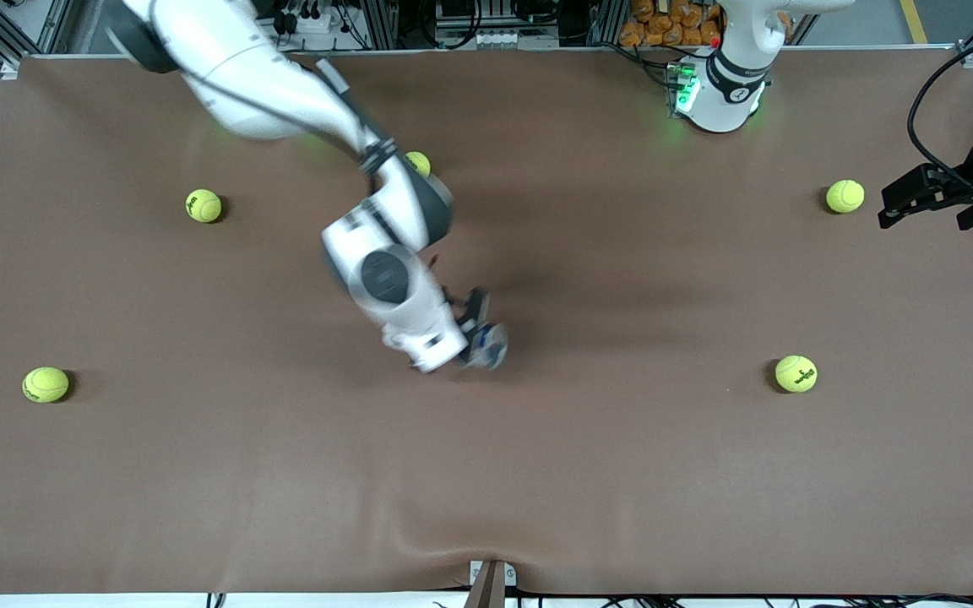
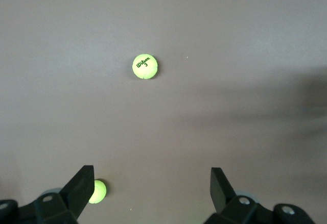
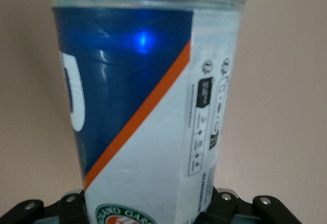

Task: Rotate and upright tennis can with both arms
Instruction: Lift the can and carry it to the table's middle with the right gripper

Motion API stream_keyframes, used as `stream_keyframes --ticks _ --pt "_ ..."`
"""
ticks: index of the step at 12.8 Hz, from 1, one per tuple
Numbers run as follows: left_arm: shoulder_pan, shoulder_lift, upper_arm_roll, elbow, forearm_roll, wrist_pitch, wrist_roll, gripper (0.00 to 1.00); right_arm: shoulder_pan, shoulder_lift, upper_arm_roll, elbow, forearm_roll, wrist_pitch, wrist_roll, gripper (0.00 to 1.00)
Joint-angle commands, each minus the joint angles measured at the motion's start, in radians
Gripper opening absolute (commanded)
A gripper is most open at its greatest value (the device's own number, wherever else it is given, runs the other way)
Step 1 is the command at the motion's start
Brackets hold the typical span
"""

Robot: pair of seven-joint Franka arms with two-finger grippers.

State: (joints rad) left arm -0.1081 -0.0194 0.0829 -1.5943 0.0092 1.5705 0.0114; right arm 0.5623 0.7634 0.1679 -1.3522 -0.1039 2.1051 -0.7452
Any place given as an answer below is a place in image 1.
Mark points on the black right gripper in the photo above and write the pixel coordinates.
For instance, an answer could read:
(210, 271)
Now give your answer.
(475, 309)

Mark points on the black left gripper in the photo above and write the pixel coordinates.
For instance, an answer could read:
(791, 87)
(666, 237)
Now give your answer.
(965, 187)

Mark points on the white blue tennis ball can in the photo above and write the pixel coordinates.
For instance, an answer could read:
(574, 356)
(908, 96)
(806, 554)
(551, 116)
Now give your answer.
(491, 346)

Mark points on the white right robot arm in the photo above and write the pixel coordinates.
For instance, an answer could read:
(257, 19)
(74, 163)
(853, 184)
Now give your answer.
(284, 93)

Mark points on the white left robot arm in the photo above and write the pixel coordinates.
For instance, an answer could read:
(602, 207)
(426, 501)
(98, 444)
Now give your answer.
(723, 101)

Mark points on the yellow tennis ball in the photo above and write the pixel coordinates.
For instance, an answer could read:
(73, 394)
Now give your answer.
(845, 196)
(420, 160)
(203, 205)
(796, 373)
(46, 384)

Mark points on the brown table mat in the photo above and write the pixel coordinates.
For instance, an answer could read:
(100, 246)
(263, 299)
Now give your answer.
(486, 473)

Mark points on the grey electronics unit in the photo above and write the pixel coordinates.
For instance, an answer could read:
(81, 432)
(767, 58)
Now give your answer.
(495, 38)

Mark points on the pile of orange items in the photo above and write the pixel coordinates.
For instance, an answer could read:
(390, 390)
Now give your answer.
(664, 25)

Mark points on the white power strip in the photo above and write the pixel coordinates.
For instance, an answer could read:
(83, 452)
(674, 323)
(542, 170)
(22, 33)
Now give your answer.
(317, 21)

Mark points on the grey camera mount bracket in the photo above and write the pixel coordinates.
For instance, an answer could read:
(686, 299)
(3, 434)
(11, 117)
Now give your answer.
(491, 587)

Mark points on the aluminium frame post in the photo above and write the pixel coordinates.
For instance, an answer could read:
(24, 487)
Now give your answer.
(605, 21)
(381, 21)

